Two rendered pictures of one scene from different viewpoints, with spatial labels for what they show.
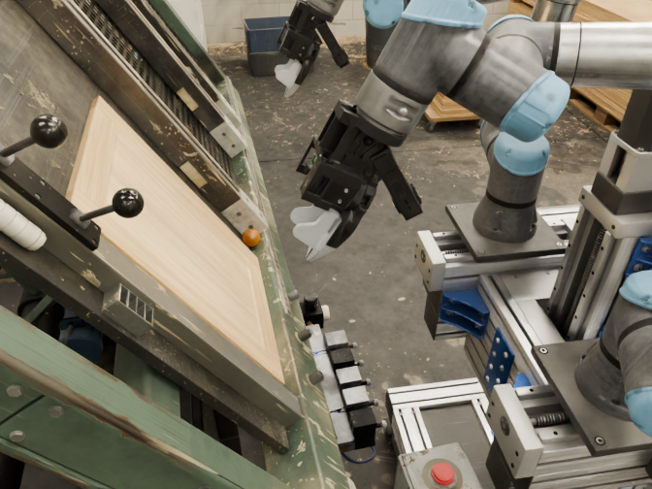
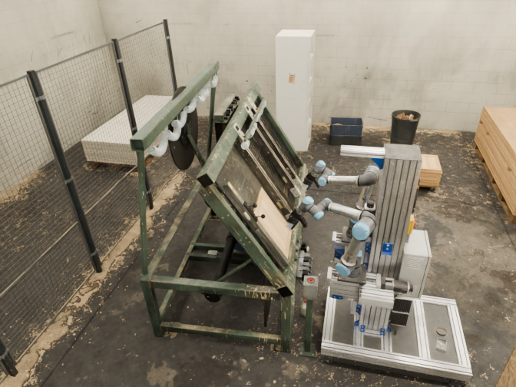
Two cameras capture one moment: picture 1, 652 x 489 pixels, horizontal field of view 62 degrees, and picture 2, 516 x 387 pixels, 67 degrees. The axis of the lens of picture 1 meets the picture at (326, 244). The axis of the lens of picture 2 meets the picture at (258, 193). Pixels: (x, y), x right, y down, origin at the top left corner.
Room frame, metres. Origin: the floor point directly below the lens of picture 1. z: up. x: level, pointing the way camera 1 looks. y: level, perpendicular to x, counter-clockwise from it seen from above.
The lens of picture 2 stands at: (-1.83, -0.77, 3.32)
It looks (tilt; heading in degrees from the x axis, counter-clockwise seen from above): 32 degrees down; 24
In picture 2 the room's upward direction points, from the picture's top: 2 degrees counter-clockwise
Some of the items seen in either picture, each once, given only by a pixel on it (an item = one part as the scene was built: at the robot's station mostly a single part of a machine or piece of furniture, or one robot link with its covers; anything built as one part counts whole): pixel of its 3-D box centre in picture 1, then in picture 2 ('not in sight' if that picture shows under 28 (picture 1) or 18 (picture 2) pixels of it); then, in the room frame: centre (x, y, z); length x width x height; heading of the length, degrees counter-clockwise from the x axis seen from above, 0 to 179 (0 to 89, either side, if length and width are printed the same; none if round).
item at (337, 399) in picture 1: (338, 376); (305, 265); (0.92, -0.03, 0.69); 0.50 x 0.14 x 0.24; 13
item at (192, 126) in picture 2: not in sight; (186, 129); (1.13, 1.25, 1.85); 0.80 x 0.06 x 0.80; 13
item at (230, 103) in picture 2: not in sight; (230, 138); (2.01, 1.25, 1.38); 0.70 x 0.15 x 0.85; 13
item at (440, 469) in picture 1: (442, 474); not in sight; (0.51, -0.20, 0.93); 0.04 x 0.04 x 0.02
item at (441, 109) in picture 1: (450, 92); (420, 171); (4.12, -0.98, 0.20); 0.61 x 0.53 x 0.40; 9
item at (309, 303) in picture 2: not in sight; (308, 324); (0.51, -0.20, 0.38); 0.06 x 0.06 x 0.75; 13
